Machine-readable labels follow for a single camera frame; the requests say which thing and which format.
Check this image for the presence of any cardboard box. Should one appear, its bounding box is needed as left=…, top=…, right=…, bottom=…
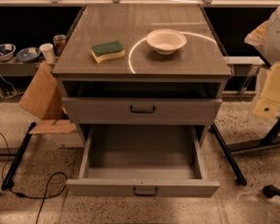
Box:
left=20, top=62, right=76, bottom=134

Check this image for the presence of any grey drawer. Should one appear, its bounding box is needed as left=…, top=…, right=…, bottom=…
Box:
left=63, top=97, right=221, bottom=125
left=67, top=125, right=219, bottom=197

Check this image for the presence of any black left stand leg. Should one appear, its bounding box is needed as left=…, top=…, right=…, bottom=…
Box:
left=1, top=122, right=36, bottom=190

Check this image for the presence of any brown glass jar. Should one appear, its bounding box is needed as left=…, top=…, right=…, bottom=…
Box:
left=53, top=35, right=66, bottom=56

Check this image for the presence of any blue bowl left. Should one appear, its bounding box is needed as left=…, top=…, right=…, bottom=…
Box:
left=0, top=44, right=16, bottom=62

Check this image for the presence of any white cable left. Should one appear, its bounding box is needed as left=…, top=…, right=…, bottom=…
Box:
left=0, top=58, right=18, bottom=101

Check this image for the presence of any blue bowl right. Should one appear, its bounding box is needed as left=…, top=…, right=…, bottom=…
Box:
left=16, top=47, right=40, bottom=63

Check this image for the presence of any black right stand leg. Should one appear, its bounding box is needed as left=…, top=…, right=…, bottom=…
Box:
left=211, top=124, right=247, bottom=186

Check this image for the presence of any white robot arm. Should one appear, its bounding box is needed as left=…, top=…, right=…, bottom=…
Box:
left=245, top=6, right=280, bottom=119

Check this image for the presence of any grey top drawer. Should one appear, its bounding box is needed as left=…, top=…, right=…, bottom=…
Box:
left=63, top=97, right=221, bottom=125

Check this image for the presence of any white paper cup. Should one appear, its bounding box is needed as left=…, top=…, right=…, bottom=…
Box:
left=39, top=43, right=55, bottom=63

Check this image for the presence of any green yellow sponge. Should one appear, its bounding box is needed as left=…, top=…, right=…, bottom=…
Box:
left=91, top=40, right=125, bottom=63

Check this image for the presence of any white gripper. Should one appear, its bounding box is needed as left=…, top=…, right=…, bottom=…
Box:
left=252, top=62, right=280, bottom=119

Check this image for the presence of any black stand leg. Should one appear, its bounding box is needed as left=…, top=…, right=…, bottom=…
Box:
left=1, top=122, right=36, bottom=190
left=211, top=124, right=247, bottom=186

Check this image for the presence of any dark side table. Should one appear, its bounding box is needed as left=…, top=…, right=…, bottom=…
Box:
left=227, top=106, right=280, bottom=203

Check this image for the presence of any grey drawer cabinet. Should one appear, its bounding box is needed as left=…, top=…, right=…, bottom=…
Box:
left=53, top=3, right=231, bottom=140

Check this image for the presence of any white bowl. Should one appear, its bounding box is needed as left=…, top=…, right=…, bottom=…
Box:
left=147, top=29, right=187, bottom=55

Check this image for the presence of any blue bowl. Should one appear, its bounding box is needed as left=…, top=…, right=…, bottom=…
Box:
left=0, top=44, right=16, bottom=62
left=16, top=47, right=40, bottom=63

